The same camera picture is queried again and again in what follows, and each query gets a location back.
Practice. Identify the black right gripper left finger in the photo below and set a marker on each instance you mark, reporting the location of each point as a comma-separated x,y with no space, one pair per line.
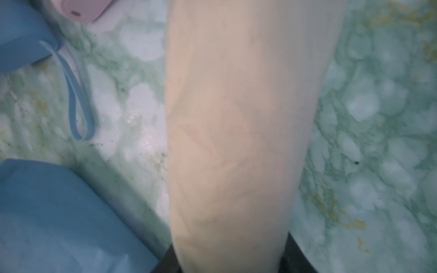
169,263

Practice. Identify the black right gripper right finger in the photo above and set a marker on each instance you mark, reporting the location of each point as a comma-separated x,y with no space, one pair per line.
293,259

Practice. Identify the blue sleeved umbrella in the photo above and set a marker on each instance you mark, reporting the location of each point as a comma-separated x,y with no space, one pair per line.
52,222

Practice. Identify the beige sleeved umbrella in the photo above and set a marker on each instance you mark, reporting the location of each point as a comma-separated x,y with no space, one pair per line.
242,84

